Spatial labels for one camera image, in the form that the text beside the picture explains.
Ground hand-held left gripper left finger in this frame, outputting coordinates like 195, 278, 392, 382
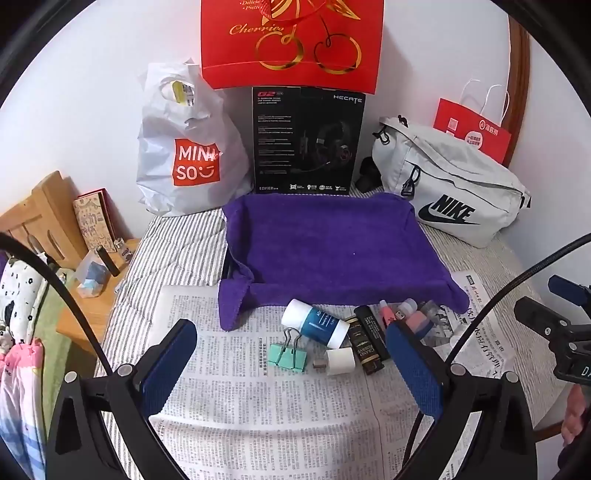
46, 318, 199, 480

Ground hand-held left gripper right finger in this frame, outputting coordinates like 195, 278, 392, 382
386, 320, 539, 480

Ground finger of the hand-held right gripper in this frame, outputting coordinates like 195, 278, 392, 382
549, 275, 591, 307
513, 296, 576, 341

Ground pink bottle blue base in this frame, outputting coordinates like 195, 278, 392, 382
410, 300, 440, 339

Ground black and gold tube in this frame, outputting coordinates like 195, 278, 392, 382
345, 316, 387, 376

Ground pink highlighter pen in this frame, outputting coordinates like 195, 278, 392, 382
379, 299, 400, 329

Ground black marker pen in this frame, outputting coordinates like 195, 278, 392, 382
355, 305, 393, 361

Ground white charger plug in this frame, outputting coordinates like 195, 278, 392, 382
313, 347, 356, 376

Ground white and blue bottle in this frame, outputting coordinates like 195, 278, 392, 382
281, 298, 351, 350

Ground mint green binder clip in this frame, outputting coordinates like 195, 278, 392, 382
271, 327, 309, 370

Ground person's right hand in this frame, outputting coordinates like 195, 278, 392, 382
562, 384, 590, 446

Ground newspaper sheet with photo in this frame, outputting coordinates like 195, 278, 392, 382
434, 270, 511, 384

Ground wooden nightstand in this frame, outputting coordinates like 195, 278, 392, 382
55, 237, 141, 357

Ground blue and white box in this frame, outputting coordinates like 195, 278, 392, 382
75, 260, 112, 300

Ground black cylinder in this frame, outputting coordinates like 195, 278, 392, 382
94, 246, 122, 278

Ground green cloth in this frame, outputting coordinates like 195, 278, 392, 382
31, 286, 70, 374

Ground purple towel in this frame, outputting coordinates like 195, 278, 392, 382
218, 193, 471, 332

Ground pink printed blanket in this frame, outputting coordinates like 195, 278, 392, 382
0, 338, 49, 467

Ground white waist bag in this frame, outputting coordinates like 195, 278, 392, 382
372, 115, 532, 250

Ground patterned notebook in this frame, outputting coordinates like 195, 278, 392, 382
72, 188, 118, 260

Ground white floral pillow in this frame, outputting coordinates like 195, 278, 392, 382
0, 256, 51, 352

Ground wooden headboard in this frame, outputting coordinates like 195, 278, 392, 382
0, 171, 88, 271

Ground white plastic shopping bag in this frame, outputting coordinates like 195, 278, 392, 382
135, 59, 254, 217

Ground black headphone box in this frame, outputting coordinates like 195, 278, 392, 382
252, 86, 366, 196

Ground red gift bag gold print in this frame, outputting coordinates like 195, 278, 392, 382
200, 0, 386, 91

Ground black cable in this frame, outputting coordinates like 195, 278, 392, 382
401, 234, 591, 480
0, 232, 114, 377

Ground red paper bag white handles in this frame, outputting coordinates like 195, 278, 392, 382
433, 78, 513, 166

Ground curved wooden frame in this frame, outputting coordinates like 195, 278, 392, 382
501, 13, 532, 169

